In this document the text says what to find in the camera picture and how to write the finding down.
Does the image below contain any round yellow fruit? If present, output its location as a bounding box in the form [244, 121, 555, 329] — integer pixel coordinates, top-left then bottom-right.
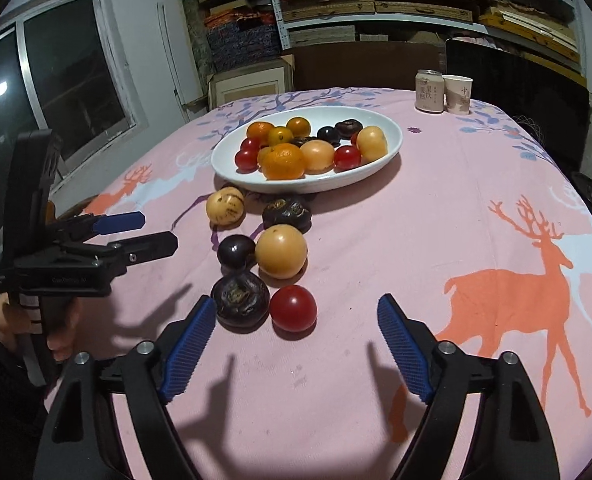
[255, 224, 309, 281]
[356, 125, 389, 163]
[300, 140, 336, 173]

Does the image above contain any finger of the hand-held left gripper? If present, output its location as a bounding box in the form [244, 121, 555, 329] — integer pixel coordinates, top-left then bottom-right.
[58, 211, 146, 241]
[96, 231, 179, 267]

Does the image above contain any dark brown board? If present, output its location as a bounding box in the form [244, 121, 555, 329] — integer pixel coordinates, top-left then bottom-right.
[293, 41, 447, 92]

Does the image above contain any white framed window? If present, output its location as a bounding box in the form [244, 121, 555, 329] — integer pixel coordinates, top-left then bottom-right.
[0, 0, 144, 241]

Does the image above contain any white oval plate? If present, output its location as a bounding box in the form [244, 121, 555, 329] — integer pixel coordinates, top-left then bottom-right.
[211, 106, 403, 195]

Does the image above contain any white paper cup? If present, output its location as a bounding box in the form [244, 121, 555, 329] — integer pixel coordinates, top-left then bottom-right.
[443, 75, 474, 114]

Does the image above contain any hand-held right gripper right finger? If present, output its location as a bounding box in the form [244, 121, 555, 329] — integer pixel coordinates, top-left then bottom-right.
[377, 293, 562, 480]

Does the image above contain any white metal shelf rack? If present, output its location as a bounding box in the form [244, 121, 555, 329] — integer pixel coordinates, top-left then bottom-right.
[263, 0, 589, 86]

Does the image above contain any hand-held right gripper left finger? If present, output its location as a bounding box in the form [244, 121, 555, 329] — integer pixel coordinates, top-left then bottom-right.
[33, 294, 218, 480]

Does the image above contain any black chair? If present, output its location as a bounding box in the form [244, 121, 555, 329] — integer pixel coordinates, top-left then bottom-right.
[445, 37, 591, 171]

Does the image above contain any pale drink can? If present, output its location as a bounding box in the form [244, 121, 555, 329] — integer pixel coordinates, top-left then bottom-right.
[415, 70, 445, 112]

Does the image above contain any person's left hand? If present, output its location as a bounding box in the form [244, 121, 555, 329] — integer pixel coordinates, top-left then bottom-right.
[0, 297, 75, 362]

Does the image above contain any pale yellow speckled fruit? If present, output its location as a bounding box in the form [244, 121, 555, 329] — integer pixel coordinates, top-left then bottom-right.
[206, 186, 246, 226]

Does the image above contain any pile of assorted gift boxes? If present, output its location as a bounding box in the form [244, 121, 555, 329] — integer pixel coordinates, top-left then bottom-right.
[186, 0, 283, 73]

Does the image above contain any pink deer print tablecloth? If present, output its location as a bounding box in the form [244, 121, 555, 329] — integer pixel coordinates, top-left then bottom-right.
[43, 87, 592, 480]

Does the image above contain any black round stool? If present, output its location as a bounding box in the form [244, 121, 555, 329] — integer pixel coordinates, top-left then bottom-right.
[570, 172, 592, 233]

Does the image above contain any person's left forearm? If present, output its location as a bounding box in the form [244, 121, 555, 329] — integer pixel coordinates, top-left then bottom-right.
[0, 295, 62, 480]

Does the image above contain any white wall conduit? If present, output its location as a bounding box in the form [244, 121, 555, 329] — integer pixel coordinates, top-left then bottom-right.
[157, 2, 192, 111]

